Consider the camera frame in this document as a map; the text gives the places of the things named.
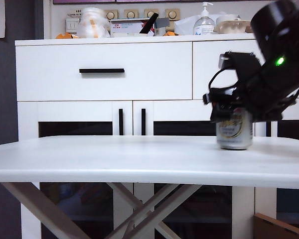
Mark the beige round dimmer knob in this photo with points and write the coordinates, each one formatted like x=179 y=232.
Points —
x=172 y=14
x=112 y=15
x=130 y=15
x=148 y=13

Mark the white box red print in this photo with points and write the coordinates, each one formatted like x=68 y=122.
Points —
x=125 y=27

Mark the white bowl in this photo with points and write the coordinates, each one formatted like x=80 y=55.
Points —
x=226 y=18

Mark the silver gold beer can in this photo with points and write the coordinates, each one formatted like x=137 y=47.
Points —
x=235 y=137

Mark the orange snack packet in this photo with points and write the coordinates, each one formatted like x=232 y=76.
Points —
x=171 y=34
x=65 y=36

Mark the beige egg carton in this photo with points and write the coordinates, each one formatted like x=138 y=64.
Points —
x=231 y=27

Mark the white wall switch panel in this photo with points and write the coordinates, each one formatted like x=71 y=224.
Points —
x=71 y=25

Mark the clear pump sanitiser bottle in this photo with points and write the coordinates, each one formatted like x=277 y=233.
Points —
x=203 y=24

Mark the white drawer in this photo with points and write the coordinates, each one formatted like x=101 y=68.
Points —
x=139 y=74
x=204 y=69

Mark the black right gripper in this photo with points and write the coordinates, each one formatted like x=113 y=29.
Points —
x=269 y=87

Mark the white folding table leg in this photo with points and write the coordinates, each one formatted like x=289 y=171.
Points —
x=170 y=201
x=40 y=206
x=122 y=193

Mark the white sideboard cabinet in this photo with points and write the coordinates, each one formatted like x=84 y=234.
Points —
x=139 y=41

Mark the brown cardboard board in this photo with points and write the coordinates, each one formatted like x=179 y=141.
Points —
x=269 y=229

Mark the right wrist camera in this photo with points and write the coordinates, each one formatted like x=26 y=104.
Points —
x=239 y=62

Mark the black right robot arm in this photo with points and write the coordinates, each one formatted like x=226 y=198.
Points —
x=271 y=20

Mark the black flat bar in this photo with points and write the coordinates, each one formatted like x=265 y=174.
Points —
x=148 y=24

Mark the small white wall label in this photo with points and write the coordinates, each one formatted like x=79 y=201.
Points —
x=76 y=13

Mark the clear bag of cups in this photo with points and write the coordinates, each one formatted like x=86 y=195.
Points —
x=92 y=24

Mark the small grey box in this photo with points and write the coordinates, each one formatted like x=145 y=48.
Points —
x=162 y=23

